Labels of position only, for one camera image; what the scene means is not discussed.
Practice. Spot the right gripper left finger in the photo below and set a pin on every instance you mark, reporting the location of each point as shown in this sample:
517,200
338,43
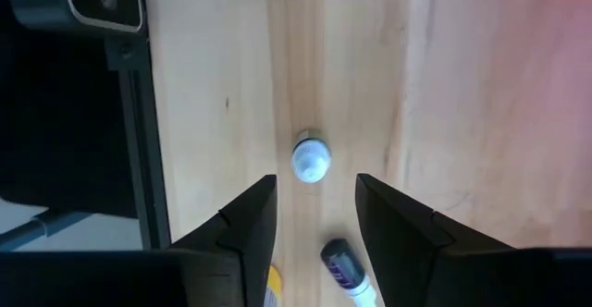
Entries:
254,233

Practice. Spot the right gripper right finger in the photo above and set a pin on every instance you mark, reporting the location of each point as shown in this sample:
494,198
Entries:
398,233

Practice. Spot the white tape roll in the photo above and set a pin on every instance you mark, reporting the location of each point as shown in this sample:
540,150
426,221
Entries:
274,288

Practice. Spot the grey-blue metal bar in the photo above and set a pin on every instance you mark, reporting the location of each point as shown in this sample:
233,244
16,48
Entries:
46,226

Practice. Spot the green dropper bottle white cap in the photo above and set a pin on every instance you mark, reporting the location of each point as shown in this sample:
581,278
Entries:
311,159

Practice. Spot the black aluminium frame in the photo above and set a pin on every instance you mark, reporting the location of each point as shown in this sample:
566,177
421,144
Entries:
143,136

